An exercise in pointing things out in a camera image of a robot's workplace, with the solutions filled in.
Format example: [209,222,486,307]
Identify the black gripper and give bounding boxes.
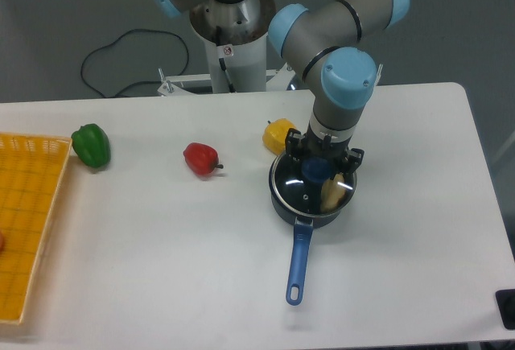
[285,128,365,175]

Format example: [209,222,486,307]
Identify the glass pot lid blue knob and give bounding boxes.
[270,151,358,217]

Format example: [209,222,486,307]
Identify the dark blue saucepan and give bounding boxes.
[267,151,358,307]

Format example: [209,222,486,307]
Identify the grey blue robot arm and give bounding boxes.
[155,0,410,173]

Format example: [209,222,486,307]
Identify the beige potato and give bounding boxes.
[320,173,347,213]

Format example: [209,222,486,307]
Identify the yellow bell pepper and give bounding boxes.
[262,118,296,155]

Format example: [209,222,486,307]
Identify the red bell pepper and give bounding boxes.
[183,142,224,176]

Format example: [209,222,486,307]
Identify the green bell pepper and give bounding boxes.
[72,123,111,169]

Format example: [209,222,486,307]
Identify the black corner object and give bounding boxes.
[495,289,515,331]

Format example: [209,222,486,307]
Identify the yellow wicker basket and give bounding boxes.
[1,133,72,324]

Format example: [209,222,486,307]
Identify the black cable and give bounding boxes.
[80,28,190,99]

